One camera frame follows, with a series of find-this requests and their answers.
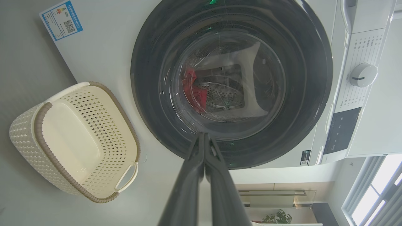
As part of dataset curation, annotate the white control dial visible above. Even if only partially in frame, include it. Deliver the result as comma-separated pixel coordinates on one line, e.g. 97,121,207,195
350,63,378,88

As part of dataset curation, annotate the white detergent drawer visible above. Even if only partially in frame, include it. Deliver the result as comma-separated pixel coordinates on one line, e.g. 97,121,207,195
339,0,397,34

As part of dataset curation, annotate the red jersey with numbers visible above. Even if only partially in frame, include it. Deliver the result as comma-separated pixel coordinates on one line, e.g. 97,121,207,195
183,65,208,113

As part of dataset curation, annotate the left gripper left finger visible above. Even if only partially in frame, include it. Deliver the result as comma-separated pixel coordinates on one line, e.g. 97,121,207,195
157,132,205,226

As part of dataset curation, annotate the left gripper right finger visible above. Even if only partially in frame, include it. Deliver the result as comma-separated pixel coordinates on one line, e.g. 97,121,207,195
204,132,253,226

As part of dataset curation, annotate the white front-load washing machine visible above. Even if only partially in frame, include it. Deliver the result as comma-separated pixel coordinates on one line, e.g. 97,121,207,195
39,0,398,170

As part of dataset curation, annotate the dark washing machine display panel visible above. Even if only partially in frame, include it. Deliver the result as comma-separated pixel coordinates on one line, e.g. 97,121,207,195
323,107,362,155

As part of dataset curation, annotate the blue energy label sticker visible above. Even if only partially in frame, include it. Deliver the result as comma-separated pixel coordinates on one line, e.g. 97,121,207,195
39,0,84,42

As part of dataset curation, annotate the dark round washer door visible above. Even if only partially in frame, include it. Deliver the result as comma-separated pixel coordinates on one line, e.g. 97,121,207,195
130,0,333,170

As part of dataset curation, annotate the window with white frame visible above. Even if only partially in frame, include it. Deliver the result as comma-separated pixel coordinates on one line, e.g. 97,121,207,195
341,154,402,226

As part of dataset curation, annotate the beige cabinet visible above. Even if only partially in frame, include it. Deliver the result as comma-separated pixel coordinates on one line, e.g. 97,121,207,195
236,182,333,207

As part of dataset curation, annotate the green potted plant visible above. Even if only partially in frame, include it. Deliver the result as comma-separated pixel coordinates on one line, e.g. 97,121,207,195
262,209,292,224

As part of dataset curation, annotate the cream perforated laundry basket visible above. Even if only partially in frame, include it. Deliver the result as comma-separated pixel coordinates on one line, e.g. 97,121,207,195
9,82,141,204

